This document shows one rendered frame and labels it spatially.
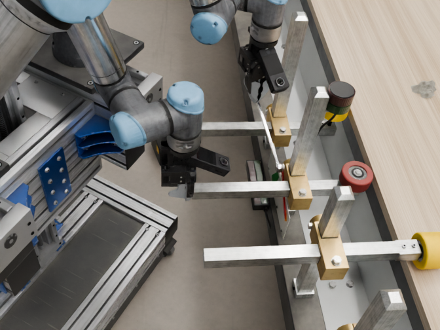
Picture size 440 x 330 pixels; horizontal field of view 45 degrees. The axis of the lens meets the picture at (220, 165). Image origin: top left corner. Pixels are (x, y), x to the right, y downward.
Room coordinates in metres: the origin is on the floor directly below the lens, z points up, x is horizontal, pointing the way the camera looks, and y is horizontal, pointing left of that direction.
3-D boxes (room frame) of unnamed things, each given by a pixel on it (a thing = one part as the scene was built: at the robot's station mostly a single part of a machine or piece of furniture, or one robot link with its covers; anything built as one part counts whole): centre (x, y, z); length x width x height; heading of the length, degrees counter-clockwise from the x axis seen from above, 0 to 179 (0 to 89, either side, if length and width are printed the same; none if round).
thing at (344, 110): (0.90, -0.24, 1.11); 0.06 x 0.06 x 0.02
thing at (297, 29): (1.14, -0.15, 0.93); 0.04 x 0.04 x 0.48; 11
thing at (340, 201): (0.65, -0.25, 0.87); 0.04 x 0.04 x 0.48; 11
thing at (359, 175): (0.88, -0.35, 0.85); 0.08 x 0.08 x 0.11
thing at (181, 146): (0.79, 0.09, 1.05); 0.08 x 0.08 x 0.05
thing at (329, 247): (0.62, -0.25, 0.95); 0.14 x 0.06 x 0.05; 11
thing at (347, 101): (0.90, -0.24, 1.14); 0.06 x 0.06 x 0.02
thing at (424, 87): (1.25, -0.58, 0.91); 0.09 x 0.07 x 0.02; 130
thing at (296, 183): (0.87, -0.20, 0.85); 0.14 x 0.06 x 0.05; 11
